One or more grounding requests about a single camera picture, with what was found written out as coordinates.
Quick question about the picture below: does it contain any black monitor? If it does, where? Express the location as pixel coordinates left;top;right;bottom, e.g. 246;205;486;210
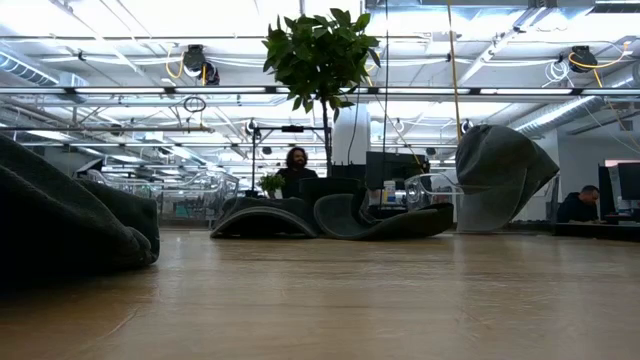
598;164;617;207
364;151;431;191
617;162;640;202

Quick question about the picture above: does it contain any person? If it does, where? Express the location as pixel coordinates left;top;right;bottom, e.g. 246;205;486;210
556;184;601;225
276;146;320;200

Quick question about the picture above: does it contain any black table frame rail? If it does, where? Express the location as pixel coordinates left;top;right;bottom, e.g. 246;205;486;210
552;222;640;243

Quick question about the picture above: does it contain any yellow hanging cable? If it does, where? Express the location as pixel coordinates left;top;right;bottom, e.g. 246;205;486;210
446;0;464;144

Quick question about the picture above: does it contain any black ceiling cable reel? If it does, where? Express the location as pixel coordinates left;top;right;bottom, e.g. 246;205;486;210
569;44;600;75
181;43;221;87

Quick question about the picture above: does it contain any black plant pot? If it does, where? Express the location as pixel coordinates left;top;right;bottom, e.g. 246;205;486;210
298;176;362;204

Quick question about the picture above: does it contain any small green plant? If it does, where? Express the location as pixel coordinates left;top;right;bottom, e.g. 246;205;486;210
257;173;286;200

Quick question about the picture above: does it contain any light grey cap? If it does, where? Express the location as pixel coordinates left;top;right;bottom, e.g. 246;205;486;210
454;123;541;234
522;140;561;214

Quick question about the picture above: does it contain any dark grey cap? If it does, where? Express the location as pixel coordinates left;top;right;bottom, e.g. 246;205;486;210
313;192;455;241
209;196;321;240
0;133;161;282

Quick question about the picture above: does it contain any yellow reel cable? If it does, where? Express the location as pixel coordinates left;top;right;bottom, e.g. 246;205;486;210
567;41;640;151

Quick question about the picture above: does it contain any black hanging cable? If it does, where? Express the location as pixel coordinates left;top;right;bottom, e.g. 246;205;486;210
382;0;391;154

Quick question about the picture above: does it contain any green leafy plant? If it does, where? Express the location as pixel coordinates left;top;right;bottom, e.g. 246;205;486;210
262;7;382;179

